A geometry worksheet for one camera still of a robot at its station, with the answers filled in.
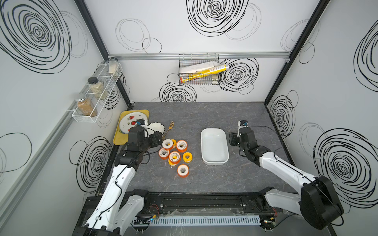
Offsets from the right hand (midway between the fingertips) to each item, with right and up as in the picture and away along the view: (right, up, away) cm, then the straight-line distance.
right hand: (233, 134), depth 86 cm
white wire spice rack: (-80, +34, +10) cm, 88 cm away
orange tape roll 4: (-35, -14, +1) cm, 38 cm away
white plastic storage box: (-10, -9, +8) cm, 16 cm away
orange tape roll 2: (-31, -8, +4) cm, 32 cm away
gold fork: (-39, +6, +21) cm, 45 cm away
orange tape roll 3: (-42, -13, +5) cm, 44 cm away
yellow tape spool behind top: (-36, -7, +7) cm, 37 cm away
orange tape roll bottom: (-30, -21, -2) cm, 36 cm away
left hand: (-44, +1, -9) cm, 45 cm away
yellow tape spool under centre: (-38, -18, +1) cm, 42 cm away
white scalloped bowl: (-52, +3, +17) cm, 55 cm away
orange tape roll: (-40, -7, +7) cm, 42 cm away
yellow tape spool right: (-28, -14, +3) cm, 31 cm away
